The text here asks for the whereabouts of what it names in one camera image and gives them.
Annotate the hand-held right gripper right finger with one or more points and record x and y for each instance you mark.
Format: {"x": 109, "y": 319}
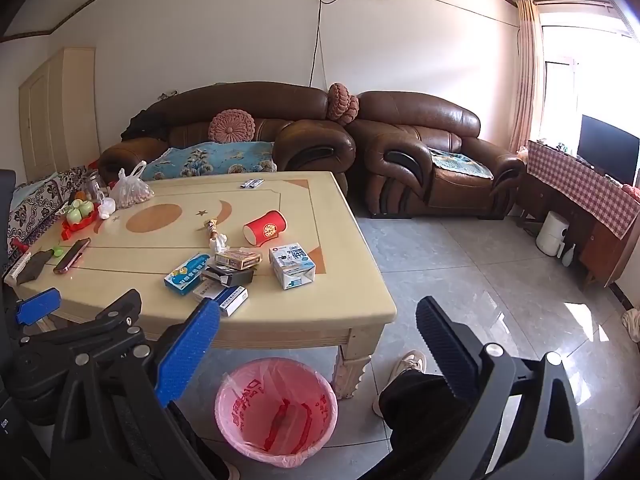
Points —
{"x": 445, "y": 345}

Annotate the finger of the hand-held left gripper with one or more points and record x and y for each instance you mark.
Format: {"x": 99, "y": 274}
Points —
{"x": 37, "y": 306}
{"x": 120, "y": 308}

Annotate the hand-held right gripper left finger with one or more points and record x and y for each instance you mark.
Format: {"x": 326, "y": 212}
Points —
{"x": 187, "y": 345}

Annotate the white blue medicine box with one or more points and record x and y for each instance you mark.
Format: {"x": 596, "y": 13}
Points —
{"x": 230, "y": 300}

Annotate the pink lined waste bin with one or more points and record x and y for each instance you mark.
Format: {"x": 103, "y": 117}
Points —
{"x": 240, "y": 400}

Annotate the black cardboard box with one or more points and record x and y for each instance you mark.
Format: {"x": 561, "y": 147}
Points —
{"x": 235, "y": 277}

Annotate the purple playing card box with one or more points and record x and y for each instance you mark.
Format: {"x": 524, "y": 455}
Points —
{"x": 238, "y": 258}

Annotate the white blue milk carton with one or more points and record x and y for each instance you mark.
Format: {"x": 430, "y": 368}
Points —
{"x": 292, "y": 266}

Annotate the red paper cup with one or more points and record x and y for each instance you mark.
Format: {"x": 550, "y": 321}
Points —
{"x": 267, "y": 227}

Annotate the black pouch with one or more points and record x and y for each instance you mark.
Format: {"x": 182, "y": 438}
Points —
{"x": 36, "y": 267}

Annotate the person's white shoe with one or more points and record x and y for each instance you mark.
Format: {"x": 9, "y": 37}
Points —
{"x": 407, "y": 360}

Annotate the small green toy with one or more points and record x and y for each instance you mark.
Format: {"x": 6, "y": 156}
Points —
{"x": 56, "y": 250}

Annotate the pink smartphone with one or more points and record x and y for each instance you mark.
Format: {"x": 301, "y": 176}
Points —
{"x": 72, "y": 255}

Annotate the person's black trouser leg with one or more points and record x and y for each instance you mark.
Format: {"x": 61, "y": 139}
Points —
{"x": 415, "y": 410}

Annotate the small white plastic bag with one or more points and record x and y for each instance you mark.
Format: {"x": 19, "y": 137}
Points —
{"x": 106, "y": 209}

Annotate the dark patterned sofa cover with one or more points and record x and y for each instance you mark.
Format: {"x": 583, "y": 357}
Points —
{"x": 35, "y": 205}

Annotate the crumpled white tissue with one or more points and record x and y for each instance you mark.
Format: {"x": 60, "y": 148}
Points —
{"x": 217, "y": 244}

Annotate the plastic bag of nuts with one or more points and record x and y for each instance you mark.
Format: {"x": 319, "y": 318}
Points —
{"x": 132, "y": 192}

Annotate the beige coffee table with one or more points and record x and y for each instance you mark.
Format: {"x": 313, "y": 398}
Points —
{"x": 300, "y": 310}

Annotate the crumpled snack wrapper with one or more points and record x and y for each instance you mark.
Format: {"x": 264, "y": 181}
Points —
{"x": 210, "y": 226}

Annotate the glass jar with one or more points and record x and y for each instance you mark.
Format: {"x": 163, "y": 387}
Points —
{"x": 94, "y": 187}

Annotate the white bottle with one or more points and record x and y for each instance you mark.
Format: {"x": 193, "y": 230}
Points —
{"x": 568, "y": 256}

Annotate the white round appliance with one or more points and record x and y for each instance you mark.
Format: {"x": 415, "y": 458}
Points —
{"x": 551, "y": 232}

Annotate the blue floral blanket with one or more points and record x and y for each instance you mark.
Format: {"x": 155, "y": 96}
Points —
{"x": 210, "y": 160}

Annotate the blue seat cloth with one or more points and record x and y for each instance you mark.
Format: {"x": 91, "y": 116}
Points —
{"x": 460, "y": 164}

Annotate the black clothing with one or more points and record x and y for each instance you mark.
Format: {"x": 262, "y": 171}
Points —
{"x": 145, "y": 125}

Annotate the brown wooden cabinet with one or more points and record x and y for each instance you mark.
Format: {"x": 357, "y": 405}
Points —
{"x": 607, "y": 250}

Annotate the white cloth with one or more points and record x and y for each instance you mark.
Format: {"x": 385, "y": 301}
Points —
{"x": 633, "y": 324}

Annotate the cream wardrobe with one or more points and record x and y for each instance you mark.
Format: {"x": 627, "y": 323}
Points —
{"x": 60, "y": 115}

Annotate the red checkered cloth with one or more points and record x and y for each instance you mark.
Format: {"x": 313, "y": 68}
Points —
{"x": 575, "y": 180}

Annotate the round pink knitted cushion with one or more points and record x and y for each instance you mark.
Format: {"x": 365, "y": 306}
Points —
{"x": 232, "y": 126}
{"x": 342, "y": 102}

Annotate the brown leather armchair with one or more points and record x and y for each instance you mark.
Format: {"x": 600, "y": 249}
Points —
{"x": 425, "y": 125}

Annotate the brown leather sofa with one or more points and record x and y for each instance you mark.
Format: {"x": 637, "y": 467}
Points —
{"x": 300, "y": 145}

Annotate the black monitor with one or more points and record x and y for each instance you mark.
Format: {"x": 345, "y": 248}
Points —
{"x": 607, "y": 147}

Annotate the pink curtain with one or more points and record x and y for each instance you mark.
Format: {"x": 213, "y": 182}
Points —
{"x": 526, "y": 75}

